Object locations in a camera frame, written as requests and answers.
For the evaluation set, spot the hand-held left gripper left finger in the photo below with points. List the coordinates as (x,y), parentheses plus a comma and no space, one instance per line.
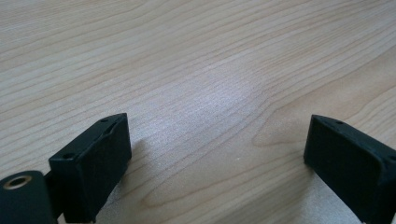
(93,168)

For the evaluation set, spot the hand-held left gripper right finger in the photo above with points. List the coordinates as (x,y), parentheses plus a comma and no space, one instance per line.
(345,158)

